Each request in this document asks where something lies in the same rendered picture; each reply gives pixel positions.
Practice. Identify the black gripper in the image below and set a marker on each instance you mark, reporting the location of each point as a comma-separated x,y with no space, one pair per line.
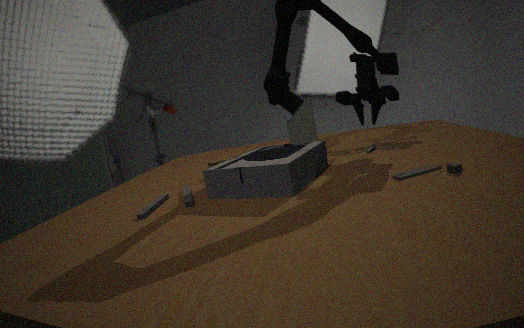
366,89

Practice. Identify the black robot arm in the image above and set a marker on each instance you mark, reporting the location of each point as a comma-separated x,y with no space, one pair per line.
277,80

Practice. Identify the grey metal pin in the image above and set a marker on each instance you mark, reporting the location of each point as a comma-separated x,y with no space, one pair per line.
372,147

